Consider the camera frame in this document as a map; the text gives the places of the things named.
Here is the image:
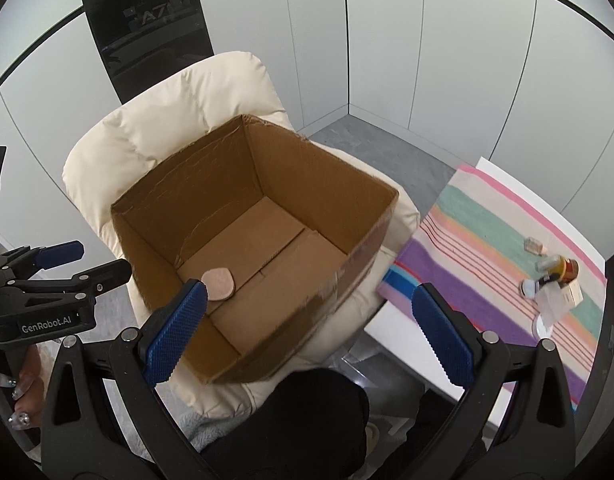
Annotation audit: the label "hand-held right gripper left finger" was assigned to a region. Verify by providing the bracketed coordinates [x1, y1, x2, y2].
[39, 280, 210, 480]

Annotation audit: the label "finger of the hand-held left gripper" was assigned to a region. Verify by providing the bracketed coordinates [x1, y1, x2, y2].
[0, 240, 86, 282]
[9, 259, 133, 307]

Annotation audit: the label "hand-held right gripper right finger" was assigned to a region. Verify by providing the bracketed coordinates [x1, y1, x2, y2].
[411, 282, 578, 480]

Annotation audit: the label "brown cardboard box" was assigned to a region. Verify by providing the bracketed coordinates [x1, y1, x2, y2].
[110, 114, 400, 386]

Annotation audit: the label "person's left hand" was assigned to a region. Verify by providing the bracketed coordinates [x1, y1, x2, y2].
[0, 345, 52, 432]

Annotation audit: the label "white table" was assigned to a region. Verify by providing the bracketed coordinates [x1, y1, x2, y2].
[364, 156, 610, 441]

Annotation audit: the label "pale fluffy garment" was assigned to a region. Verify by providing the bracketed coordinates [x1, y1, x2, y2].
[179, 407, 252, 455]

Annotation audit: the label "clear plastic wrapper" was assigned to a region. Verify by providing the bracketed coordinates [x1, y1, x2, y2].
[536, 285, 568, 328]

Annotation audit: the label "person's beige shoe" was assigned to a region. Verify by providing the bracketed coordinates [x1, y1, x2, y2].
[364, 422, 383, 456]

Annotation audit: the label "striped pastel cloth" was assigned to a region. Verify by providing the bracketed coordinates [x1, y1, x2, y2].
[377, 164, 608, 406]

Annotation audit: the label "small white box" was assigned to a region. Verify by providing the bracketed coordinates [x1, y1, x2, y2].
[554, 280, 584, 309]

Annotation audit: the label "amber jar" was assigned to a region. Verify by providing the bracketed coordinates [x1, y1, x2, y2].
[557, 256, 580, 284]

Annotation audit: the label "person's black trousers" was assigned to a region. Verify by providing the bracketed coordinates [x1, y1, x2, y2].
[252, 367, 370, 480]

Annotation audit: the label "cream padded chair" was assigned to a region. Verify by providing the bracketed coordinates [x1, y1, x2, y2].
[62, 51, 422, 418]

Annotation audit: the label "black glass panel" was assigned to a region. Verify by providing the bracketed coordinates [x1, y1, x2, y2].
[74, 0, 215, 103]

